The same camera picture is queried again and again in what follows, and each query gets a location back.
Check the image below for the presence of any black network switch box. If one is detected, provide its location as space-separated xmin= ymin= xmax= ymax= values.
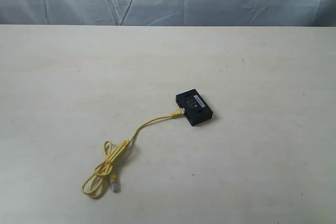
xmin=175 ymin=89 xmax=213 ymax=126

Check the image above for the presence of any yellow ethernet cable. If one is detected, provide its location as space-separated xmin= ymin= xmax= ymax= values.
xmin=80 ymin=107 xmax=186 ymax=200

